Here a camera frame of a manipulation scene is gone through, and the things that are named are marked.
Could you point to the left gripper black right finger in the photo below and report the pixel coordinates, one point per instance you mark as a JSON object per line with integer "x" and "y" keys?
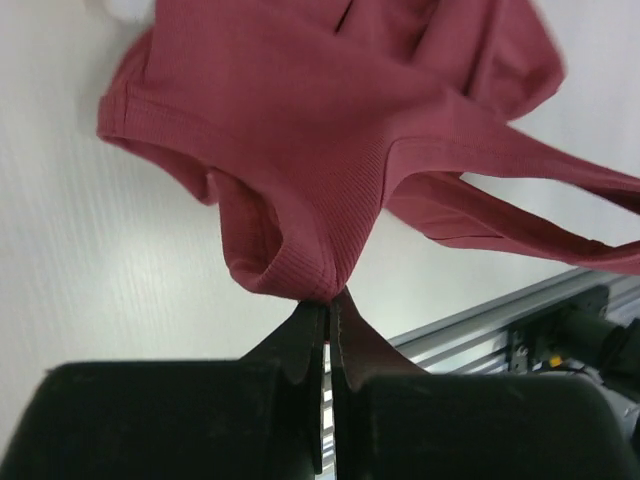
{"x": 393, "y": 420}

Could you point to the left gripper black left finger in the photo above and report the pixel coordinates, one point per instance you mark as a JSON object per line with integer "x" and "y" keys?
{"x": 256, "y": 417}

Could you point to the red tank top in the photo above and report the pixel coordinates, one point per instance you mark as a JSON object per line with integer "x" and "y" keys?
{"x": 303, "y": 120}

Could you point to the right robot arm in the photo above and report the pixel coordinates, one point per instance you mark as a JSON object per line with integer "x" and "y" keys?
{"x": 575, "y": 338}

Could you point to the aluminium rail frame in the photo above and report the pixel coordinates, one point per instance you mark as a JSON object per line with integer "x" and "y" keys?
{"x": 474, "y": 342}

